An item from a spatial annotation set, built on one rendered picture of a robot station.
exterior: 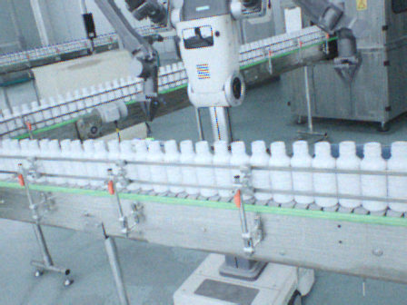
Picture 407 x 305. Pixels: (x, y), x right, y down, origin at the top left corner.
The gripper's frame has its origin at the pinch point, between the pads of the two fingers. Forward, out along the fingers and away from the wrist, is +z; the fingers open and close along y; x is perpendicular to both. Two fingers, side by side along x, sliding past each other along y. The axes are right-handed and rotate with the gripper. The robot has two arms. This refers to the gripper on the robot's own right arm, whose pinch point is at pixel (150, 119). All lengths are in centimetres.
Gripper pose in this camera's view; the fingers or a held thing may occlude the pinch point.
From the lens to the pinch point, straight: 165.1
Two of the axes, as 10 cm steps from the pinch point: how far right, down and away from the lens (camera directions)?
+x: 5.3, -0.1, 8.4
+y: 8.4, 0.2, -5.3
